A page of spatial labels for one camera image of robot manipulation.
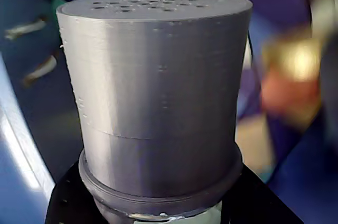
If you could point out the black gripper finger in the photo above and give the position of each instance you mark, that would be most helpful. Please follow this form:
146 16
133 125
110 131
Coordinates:
68 203
251 205

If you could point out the gray salt shaker green label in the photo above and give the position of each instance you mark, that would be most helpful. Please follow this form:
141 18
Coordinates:
158 76

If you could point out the gold toy faucet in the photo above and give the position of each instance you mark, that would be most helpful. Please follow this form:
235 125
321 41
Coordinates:
293 60

